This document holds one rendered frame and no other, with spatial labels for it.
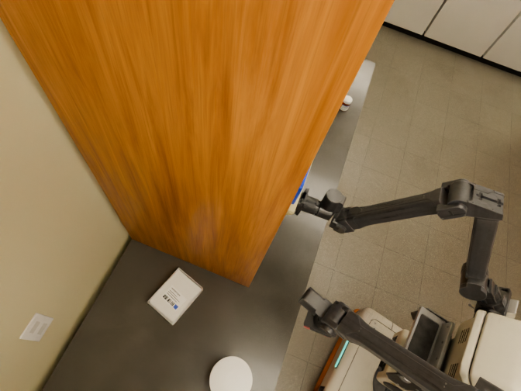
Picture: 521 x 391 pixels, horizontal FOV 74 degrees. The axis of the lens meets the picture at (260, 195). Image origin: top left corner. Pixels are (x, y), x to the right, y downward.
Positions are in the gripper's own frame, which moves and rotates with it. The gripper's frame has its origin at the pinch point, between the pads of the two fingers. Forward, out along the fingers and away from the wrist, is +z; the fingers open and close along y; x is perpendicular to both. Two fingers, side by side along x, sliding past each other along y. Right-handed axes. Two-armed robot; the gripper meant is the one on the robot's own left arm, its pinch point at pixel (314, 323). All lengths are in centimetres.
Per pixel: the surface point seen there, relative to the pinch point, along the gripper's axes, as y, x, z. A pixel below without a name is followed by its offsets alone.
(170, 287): 51, 5, 12
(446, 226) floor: -101, -129, 109
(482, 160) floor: -125, -205, 109
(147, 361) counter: 47, 29, 16
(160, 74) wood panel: 48, -6, -82
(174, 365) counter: 38.2, 27.4, 15.8
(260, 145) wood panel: 32, -6, -75
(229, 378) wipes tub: 20.0, 24.7, 0.8
